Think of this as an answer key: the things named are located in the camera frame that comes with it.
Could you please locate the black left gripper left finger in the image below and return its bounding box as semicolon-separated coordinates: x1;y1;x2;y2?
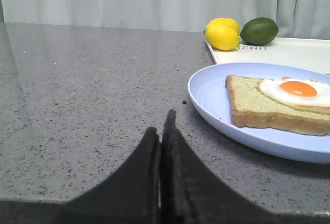
55;127;160;223

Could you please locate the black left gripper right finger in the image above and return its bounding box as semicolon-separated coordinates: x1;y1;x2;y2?
160;109;280;223

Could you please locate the light blue round plate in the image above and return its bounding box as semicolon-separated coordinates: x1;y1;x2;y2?
188;62;329;164

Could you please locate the bottom bread slice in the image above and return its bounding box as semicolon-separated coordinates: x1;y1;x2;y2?
225;75;329;136

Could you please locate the white rectangular tray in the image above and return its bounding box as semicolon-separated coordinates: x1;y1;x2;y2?
206;37;329;74

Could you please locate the fried egg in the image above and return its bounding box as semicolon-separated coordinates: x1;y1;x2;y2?
257;77;329;114

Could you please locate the front yellow lemon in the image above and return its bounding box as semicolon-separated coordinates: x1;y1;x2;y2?
205;22;240;51

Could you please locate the yellow lemon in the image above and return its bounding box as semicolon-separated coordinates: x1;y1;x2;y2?
205;22;240;51
219;18;240;33

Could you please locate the rear yellow lemon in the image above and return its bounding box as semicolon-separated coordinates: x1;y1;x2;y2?
219;18;240;33

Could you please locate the green lime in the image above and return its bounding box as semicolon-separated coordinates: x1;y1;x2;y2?
240;17;279;45

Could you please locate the white curtain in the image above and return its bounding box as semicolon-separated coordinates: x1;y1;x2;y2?
1;0;329;39

